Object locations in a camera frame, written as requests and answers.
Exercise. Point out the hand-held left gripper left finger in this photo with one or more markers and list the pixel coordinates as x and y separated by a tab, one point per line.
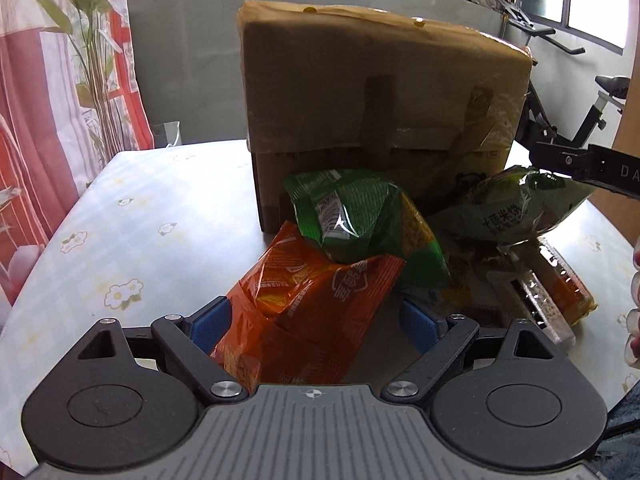
210	322

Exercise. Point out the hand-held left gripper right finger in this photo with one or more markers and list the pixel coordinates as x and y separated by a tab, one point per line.
417	327

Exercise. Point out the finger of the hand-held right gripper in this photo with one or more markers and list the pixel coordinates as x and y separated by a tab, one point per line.
562	157

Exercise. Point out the pale green snack bag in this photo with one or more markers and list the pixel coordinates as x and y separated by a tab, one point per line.
505	215

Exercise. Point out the orange snack bag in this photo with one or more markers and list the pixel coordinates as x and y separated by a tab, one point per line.
310	310

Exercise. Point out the dark green snack bag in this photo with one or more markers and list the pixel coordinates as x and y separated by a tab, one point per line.
370	220

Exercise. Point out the brown cardboard box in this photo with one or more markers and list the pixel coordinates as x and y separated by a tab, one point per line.
370	90

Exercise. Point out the black exercise bike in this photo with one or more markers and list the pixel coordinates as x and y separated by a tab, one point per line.
595	120

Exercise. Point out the brown snack packet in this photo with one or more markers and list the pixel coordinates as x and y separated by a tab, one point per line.
470	272

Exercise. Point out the floral tablecloth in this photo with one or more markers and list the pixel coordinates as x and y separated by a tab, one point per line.
150	220

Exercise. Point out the clear wrapped snack bar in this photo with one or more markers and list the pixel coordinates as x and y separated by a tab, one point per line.
532	297

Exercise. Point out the orange wrapped snack cake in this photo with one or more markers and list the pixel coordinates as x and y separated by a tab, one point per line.
570	285

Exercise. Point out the blue fuzzy cloth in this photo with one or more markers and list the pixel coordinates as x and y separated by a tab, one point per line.
625	430

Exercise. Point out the red printed curtain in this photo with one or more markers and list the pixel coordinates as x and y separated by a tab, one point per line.
55	85

